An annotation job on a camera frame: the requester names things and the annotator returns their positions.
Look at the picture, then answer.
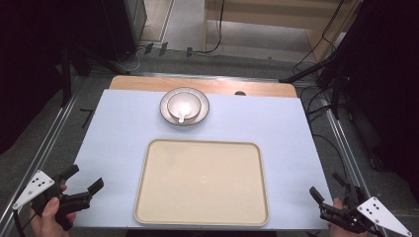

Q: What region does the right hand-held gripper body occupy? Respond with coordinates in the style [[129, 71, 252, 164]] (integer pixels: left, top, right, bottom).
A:
[[319, 184, 413, 237]]

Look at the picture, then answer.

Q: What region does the aluminium frame rail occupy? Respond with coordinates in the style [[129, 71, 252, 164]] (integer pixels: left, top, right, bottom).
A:
[[320, 98, 391, 237], [0, 74, 87, 237]]

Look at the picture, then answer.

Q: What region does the beige plastic tray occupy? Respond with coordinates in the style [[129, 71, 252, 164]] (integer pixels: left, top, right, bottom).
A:
[[133, 138, 270, 228]]

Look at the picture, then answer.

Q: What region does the dark cabinet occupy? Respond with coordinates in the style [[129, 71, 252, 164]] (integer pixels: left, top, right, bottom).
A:
[[100, 0, 148, 63]]

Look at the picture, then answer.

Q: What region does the white cable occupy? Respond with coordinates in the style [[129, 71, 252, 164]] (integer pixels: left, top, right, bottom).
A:
[[113, 44, 147, 74]]

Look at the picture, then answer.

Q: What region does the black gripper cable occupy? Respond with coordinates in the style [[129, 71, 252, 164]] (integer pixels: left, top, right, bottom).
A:
[[12, 208, 27, 237]]

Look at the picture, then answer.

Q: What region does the person's left hand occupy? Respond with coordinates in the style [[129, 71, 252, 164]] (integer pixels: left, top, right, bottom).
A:
[[30, 184, 77, 237]]

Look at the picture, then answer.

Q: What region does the white ceramic bowl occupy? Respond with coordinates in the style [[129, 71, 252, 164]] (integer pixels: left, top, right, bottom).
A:
[[166, 91, 203, 121]]

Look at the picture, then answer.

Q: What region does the light wooden furniture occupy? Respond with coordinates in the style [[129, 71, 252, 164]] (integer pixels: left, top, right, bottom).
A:
[[202, 0, 364, 63]]

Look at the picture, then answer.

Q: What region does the white plate with dark rim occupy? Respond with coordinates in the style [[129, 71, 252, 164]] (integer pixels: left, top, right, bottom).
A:
[[159, 86, 210, 127]]

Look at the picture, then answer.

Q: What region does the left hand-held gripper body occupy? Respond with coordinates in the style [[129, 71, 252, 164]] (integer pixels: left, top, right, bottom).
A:
[[12, 169, 92, 231]]

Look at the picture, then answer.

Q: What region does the black upright stand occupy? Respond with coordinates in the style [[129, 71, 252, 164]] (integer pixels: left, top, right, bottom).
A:
[[60, 45, 73, 109]]

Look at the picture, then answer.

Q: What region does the black stand leg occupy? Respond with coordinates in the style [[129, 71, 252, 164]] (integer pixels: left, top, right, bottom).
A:
[[279, 58, 335, 84]]

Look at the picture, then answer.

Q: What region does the pale blue table mat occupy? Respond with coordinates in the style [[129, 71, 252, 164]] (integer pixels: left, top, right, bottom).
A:
[[72, 88, 334, 231]]

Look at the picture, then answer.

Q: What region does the white ceramic spoon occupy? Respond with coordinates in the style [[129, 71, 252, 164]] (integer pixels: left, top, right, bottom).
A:
[[177, 104, 193, 124]]

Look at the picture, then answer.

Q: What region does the person's right hand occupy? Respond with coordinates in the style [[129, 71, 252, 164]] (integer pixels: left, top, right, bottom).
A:
[[327, 197, 362, 237]]

